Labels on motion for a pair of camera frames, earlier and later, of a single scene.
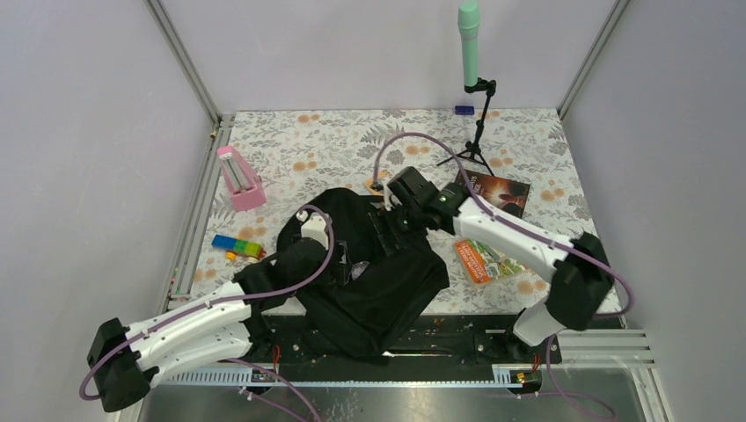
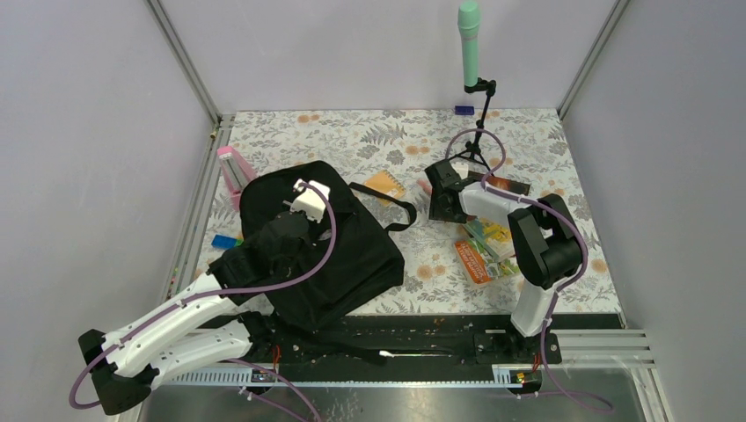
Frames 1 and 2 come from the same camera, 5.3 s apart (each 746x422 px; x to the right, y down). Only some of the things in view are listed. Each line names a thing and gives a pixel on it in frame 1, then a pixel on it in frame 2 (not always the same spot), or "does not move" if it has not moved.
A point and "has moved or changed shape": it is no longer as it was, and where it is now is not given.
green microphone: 469,20 does not move
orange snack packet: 485,265 does not move
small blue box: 464,110 does not move
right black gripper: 383,219 → 436,211
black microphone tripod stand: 471,150 does not move
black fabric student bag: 348,281 has moved or changed shape
